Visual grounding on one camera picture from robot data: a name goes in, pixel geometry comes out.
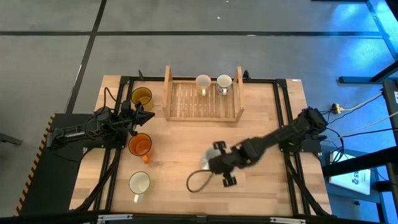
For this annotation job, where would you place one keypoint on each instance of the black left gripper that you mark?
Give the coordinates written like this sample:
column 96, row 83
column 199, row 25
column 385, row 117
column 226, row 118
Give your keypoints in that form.
column 130, row 119

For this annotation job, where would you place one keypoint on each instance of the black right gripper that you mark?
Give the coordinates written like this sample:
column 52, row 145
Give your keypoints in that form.
column 227, row 161

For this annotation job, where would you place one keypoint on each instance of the pale grey mug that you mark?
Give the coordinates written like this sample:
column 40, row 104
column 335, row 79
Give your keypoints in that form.
column 209, row 157

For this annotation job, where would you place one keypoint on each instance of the cream yellow patterned mug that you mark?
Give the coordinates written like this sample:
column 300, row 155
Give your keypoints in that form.
column 203, row 81

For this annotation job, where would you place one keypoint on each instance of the navy white floral mug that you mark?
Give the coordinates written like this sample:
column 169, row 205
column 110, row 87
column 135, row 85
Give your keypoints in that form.
column 224, row 82

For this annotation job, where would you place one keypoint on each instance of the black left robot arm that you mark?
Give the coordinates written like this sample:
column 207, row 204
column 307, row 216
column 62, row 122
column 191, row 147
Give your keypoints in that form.
column 71, row 134

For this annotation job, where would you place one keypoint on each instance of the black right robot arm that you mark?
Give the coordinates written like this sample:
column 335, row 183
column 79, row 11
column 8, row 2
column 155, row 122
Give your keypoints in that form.
column 280, row 133

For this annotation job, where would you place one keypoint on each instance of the amber yellow mug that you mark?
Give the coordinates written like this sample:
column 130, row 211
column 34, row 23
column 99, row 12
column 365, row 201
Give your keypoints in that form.
column 142, row 97

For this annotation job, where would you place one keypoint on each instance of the orange ceramic mug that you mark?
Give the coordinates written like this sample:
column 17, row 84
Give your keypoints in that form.
column 140, row 144

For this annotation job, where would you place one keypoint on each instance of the wooden slatted mug rack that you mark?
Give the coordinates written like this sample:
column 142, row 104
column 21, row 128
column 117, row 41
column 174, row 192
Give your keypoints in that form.
column 202, row 107

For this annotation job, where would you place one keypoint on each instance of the black rig crossbar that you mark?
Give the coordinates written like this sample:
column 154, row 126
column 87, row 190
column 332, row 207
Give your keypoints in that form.
column 199, row 219

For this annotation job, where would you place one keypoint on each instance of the white mug brown rim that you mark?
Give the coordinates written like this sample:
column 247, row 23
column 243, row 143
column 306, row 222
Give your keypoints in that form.
column 139, row 183

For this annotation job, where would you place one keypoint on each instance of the black hazard striped platform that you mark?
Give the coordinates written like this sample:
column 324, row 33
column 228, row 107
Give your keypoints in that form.
column 46, row 174

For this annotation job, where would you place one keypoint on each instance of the yellow power plug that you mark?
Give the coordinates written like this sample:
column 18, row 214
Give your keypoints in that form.
column 336, row 108

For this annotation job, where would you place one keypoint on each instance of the white paper sign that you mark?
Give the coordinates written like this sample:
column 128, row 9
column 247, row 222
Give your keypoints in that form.
column 351, row 179

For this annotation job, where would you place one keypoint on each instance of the black table frame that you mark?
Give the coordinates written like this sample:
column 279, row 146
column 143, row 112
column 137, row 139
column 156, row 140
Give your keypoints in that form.
column 290, row 174

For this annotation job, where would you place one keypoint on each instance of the silver metal bracket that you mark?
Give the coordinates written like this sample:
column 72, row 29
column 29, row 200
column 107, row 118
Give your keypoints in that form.
column 115, row 217
column 287, row 221

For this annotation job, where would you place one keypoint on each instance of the black floor stand frame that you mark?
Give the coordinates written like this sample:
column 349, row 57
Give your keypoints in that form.
column 381, row 28

